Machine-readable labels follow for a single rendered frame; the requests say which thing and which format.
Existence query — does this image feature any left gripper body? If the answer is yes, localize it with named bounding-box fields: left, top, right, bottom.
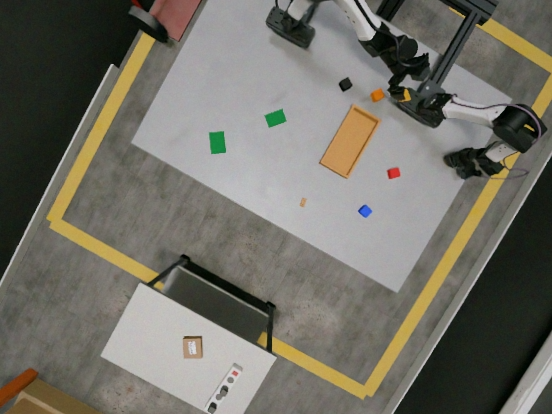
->
left=445, top=147, right=473, bottom=168

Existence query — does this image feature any blue block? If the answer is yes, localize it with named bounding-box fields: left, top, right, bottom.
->
left=358, top=205, right=372, bottom=218

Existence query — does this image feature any red block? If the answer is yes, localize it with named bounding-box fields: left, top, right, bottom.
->
left=387, top=168, right=401, bottom=179

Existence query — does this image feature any green flat panel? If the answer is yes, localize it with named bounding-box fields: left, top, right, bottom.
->
left=209, top=131, right=226, bottom=154

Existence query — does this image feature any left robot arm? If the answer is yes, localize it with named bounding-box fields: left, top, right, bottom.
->
left=400, top=88, right=548, bottom=180

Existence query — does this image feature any orange block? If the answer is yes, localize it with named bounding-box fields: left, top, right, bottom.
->
left=370, top=88, right=385, bottom=103

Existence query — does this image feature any wooden tray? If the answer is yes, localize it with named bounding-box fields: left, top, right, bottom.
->
left=319, top=104, right=382, bottom=179

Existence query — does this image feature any green flat card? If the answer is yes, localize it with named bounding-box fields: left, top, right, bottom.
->
left=264, top=109, right=287, bottom=128

